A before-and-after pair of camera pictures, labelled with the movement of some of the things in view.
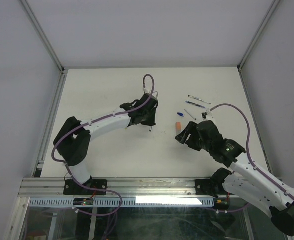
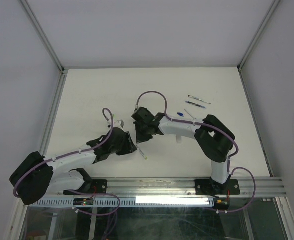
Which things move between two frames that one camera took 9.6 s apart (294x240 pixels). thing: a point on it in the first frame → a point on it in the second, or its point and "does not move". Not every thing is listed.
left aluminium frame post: x=43 y=36 does not move
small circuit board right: x=221 y=203 does not move
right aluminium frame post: x=257 y=35 does not move
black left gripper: x=151 y=122 → x=129 y=146
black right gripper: x=181 y=137 → x=140 y=138
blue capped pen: x=191 y=103 does not move
